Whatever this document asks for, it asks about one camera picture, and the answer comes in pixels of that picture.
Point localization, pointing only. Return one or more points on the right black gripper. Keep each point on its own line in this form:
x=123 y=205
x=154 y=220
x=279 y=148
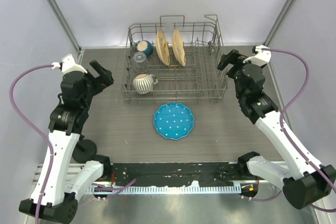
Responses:
x=234 y=57

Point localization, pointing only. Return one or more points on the striped ceramic mug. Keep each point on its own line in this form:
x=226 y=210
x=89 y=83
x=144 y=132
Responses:
x=144 y=83

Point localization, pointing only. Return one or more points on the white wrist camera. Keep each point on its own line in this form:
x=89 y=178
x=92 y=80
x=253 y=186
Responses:
x=68 y=65
x=261 y=57

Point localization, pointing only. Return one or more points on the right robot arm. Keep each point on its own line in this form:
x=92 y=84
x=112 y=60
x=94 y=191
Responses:
x=304 y=179

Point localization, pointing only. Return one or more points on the grey wire dish rack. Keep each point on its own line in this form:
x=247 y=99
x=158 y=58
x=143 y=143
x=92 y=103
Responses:
x=197 y=79

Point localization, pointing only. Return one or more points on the left beige plate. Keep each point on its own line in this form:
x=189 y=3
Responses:
x=162 y=48

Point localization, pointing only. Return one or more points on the blue ceramic bowl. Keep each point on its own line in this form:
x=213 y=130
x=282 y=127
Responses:
x=145 y=47

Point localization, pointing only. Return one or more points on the black phone stand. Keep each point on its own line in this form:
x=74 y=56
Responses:
x=84 y=151

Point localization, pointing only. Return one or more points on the beige plate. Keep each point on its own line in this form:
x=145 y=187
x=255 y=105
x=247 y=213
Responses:
x=178 y=47
x=162 y=48

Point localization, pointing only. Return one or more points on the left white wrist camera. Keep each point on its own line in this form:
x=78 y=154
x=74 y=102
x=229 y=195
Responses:
x=68 y=65

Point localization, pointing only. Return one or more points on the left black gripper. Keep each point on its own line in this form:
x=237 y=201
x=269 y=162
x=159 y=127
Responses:
x=102 y=81

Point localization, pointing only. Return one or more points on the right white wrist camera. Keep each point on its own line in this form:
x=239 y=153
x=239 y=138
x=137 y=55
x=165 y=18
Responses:
x=261 y=57

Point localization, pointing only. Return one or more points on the white slotted cable duct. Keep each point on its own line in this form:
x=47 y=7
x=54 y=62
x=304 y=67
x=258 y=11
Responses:
x=192 y=189

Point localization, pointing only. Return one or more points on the clear glass cup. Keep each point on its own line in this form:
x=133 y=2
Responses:
x=140 y=62

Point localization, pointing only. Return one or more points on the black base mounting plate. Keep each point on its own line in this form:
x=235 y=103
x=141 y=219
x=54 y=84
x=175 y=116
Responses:
x=208 y=174

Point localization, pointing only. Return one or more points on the right beige plate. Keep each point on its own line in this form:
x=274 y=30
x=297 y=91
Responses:
x=178 y=47

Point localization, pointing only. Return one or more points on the blue polka dot plate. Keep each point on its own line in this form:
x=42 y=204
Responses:
x=173 y=121

